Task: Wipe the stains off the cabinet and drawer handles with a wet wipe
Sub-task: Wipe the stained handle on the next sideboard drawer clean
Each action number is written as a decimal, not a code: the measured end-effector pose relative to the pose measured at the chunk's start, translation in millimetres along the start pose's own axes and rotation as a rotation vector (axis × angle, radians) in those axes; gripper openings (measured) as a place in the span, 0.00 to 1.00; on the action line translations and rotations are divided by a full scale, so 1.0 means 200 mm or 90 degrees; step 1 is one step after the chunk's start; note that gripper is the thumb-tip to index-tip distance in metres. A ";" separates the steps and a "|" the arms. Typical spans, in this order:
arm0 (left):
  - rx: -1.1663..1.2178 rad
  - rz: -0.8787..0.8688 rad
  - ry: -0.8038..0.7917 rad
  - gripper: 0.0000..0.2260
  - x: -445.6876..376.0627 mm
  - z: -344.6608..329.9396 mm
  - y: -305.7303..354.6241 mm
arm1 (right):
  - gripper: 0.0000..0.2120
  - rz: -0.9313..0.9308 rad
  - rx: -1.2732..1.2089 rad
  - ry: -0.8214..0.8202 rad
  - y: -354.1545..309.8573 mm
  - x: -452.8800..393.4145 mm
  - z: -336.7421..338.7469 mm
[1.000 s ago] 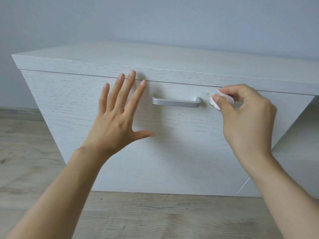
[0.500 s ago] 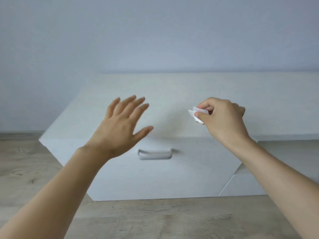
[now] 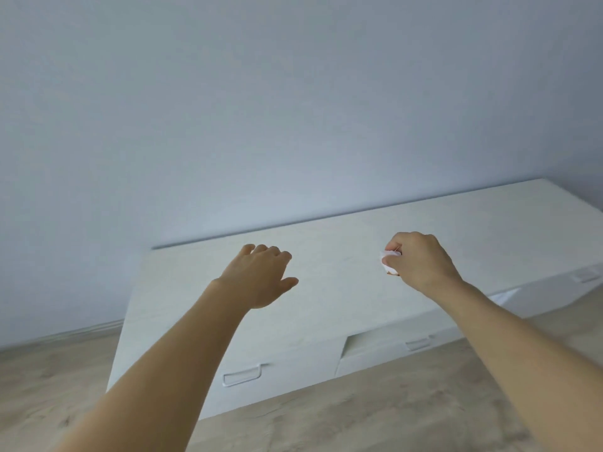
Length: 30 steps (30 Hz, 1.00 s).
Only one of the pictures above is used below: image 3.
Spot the person's left hand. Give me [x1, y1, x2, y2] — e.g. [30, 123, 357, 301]
[214, 243, 300, 310]

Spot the person's right hand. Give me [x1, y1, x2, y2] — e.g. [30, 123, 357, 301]
[380, 232, 465, 299]

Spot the white wipe pad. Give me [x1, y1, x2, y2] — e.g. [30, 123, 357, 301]
[379, 249, 402, 277]

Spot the low white wooden cabinet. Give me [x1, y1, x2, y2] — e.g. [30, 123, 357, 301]
[107, 178, 603, 422]

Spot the person's right forearm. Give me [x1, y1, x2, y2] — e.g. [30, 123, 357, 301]
[433, 277, 603, 452]

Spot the person's left forearm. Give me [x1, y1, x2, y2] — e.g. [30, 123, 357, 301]
[54, 279, 255, 452]

